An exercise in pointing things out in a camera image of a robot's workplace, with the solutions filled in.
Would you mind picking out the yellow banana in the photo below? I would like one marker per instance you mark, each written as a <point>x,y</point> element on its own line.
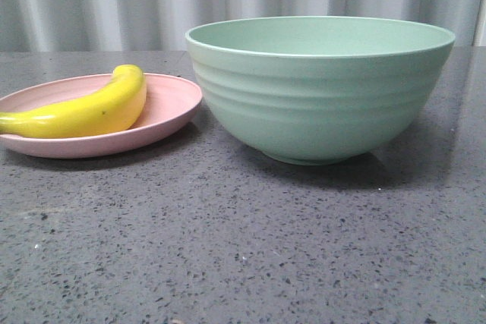
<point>113,108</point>

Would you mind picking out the pink plate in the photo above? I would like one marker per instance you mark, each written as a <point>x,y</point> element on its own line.
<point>171,103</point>

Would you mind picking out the green ribbed bowl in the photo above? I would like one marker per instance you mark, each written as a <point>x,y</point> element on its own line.
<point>316,90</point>

